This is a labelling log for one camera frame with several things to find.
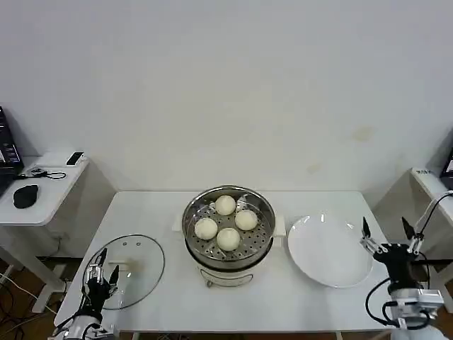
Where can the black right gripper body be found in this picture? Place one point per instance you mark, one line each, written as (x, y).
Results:
(403, 263)

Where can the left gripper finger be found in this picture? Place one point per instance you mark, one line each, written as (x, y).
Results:
(96, 269)
(114, 276)

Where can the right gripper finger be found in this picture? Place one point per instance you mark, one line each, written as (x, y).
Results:
(366, 230)
(412, 237)

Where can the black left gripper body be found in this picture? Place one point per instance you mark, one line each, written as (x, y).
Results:
(96, 290)

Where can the white steamed bun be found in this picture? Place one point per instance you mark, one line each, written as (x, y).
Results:
(246, 219)
(206, 228)
(228, 239)
(225, 205)

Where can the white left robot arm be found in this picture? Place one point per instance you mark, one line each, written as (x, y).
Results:
(83, 327)

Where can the round glass lid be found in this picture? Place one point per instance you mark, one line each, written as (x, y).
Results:
(141, 287)

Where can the white round plate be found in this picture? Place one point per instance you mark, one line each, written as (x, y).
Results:
(329, 251)

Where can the white side desk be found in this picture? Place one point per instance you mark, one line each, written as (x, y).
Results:
(433, 187)
(39, 212)

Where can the steel steamer basket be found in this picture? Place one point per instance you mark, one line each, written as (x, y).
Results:
(198, 244)

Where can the black computer mouse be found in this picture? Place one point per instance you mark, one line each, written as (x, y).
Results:
(25, 195)

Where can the white electric cooker base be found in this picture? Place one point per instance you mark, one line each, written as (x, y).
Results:
(226, 278)

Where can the white phone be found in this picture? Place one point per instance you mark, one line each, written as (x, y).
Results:
(75, 158)

